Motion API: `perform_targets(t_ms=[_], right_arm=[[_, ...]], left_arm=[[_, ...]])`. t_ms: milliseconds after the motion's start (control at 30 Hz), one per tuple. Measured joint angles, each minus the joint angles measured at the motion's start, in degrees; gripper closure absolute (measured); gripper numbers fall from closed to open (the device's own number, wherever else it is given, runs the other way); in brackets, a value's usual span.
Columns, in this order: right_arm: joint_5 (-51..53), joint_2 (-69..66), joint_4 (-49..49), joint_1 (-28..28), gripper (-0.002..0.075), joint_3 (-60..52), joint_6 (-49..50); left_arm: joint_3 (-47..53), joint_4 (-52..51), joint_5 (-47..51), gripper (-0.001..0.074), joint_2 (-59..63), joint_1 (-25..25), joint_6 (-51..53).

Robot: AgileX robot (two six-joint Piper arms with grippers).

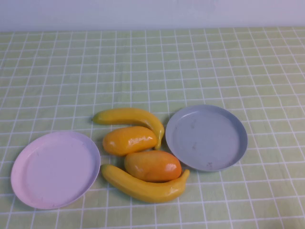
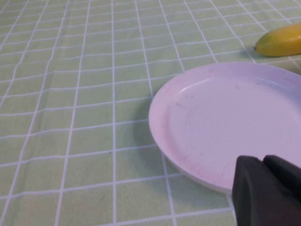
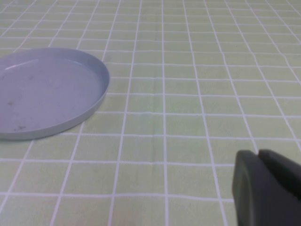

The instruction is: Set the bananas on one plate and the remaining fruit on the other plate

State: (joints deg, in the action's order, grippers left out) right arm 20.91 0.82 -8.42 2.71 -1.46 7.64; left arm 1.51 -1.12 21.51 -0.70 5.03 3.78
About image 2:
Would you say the pink round plate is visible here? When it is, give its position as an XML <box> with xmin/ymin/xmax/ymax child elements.
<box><xmin>148</xmin><ymin>61</ymin><xmax>301</xmax><ymax>195</ymax></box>

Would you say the green white checkered tablecloth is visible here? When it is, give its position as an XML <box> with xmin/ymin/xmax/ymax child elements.
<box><xmin>0</xmin><ymin>0</ymin><xmax>301</xmax><ymax>226</ymax></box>

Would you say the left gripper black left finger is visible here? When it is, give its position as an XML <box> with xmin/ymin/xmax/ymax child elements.
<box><xmin>232</xmin><ymin>155</ymin><xmax>301</xmax><ymax>226</ymax></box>

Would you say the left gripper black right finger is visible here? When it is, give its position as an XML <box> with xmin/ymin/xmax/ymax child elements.
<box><xmin>263</xmin><ymin>154</ymin><xmax>301</xmax><ymax>191</ymax></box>

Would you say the yellow plastic banana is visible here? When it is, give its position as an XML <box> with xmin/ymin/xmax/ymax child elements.
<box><xmin>253</xmin><ymin>22</ymin><xmax>301</xmax><ymax>57</ymax></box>

